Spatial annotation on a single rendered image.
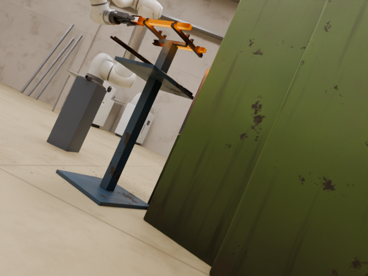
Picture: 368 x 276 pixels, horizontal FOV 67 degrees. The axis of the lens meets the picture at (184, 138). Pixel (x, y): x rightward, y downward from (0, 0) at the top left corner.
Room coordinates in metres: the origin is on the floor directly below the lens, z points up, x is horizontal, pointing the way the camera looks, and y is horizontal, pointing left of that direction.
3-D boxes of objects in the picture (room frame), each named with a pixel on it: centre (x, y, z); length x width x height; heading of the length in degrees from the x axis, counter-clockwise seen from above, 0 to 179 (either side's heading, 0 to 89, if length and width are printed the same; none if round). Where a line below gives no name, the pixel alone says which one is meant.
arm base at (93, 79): (2.38, 0.91, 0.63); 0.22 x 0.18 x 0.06; 171
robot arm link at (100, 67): (2.40, 0.90, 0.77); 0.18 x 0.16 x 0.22; 97
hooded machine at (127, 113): (8.46, 1.52, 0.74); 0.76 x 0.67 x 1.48; 81
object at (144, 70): (1.58, 0.28, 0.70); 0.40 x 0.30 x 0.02; 145
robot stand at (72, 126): (2.40, 0.91, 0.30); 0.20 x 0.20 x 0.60; 81
